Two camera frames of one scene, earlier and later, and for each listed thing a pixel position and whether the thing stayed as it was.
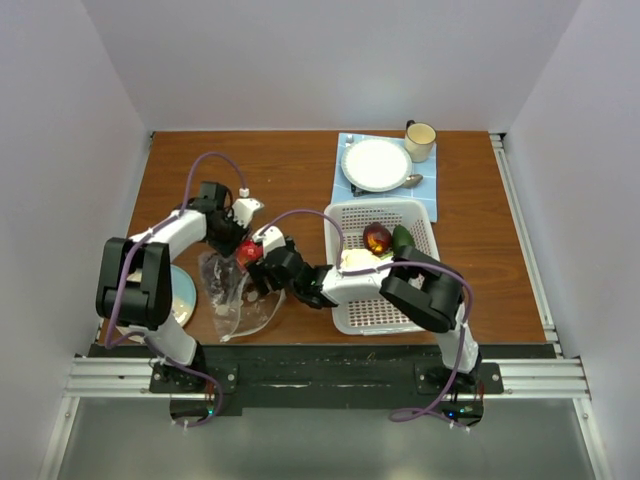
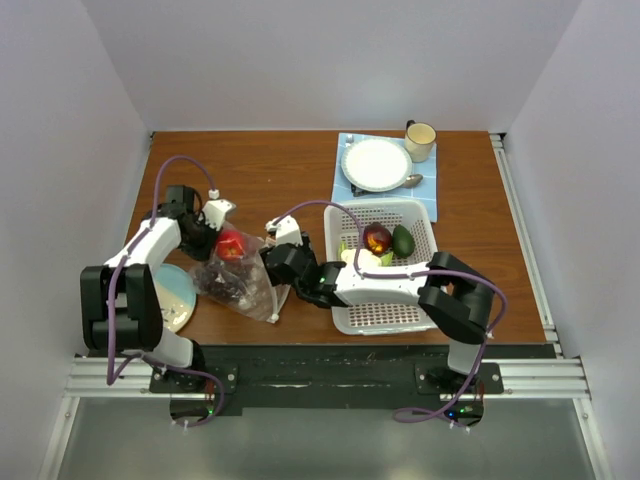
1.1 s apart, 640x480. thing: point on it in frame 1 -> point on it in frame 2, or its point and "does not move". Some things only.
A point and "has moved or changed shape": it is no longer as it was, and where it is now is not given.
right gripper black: x=258 y=270 -> x=306 y=249
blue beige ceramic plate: x=182 y=303 does not move
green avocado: x=401 y=238 does not move
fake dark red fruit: x=377 y=238 does not move
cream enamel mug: x=419 y=140 does not move
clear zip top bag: x=238 y=311 has moved or changed shape
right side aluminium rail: x=498 y=143 does not move
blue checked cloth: x=342 y=190 does not move
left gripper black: x=229 y=249 -> x=203 y=253
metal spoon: x=412 y=181 does not move
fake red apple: x=248 y=251 has moved or changed shape
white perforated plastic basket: x=376 y=315 does not move
